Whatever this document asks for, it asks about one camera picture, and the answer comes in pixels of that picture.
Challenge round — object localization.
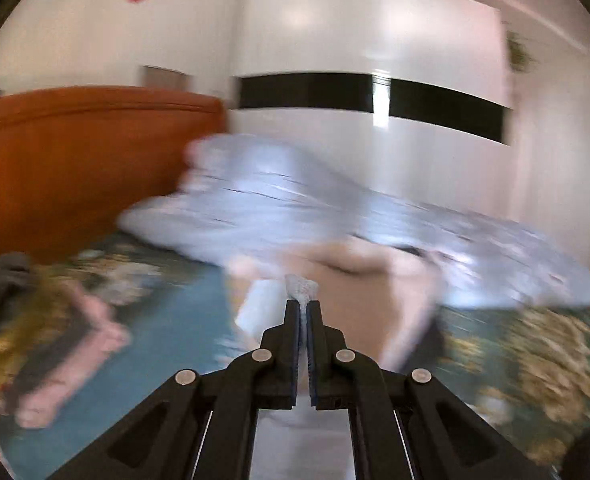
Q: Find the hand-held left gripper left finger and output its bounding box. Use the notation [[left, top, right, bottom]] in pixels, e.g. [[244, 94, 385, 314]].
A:
[[45, 300, 301, 480]]

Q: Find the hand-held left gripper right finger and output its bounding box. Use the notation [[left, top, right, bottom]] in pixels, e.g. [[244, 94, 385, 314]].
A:
[[306, 300, 550, 480]]

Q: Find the beige fluffy garment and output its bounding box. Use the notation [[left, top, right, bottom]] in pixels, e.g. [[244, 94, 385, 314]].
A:
[[225, 240, 446, 376]]

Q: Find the blue floral quilt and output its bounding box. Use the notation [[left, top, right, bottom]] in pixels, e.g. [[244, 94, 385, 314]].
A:
[[118, 135, 590, 311]]

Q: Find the folded pink garment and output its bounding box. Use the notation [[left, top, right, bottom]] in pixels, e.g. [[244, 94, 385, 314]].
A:
[[15, 280, 131, 428]]

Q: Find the mustard knit sweater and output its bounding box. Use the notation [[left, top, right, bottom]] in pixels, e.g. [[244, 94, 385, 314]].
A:
[[0, 280, 83, 401]]

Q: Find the orange wooden headboard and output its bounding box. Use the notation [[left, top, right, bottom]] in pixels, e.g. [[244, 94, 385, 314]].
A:
[[0, 85, 228, 263]]

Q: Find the folded grey garment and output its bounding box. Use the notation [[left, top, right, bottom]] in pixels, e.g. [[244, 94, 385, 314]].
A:
[[0, 252, 38, 341]]

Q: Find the white wardrobe with black stripe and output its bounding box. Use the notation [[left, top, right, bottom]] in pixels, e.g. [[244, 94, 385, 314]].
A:
[[227, 0, 520, 241]]

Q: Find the grey wall switch panel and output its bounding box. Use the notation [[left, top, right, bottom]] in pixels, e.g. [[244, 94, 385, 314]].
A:
[[140, 65, 192, 93]]

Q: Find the green plant wall decal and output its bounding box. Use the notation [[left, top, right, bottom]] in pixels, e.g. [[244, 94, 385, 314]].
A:
[[505, 30, 538, 73]]

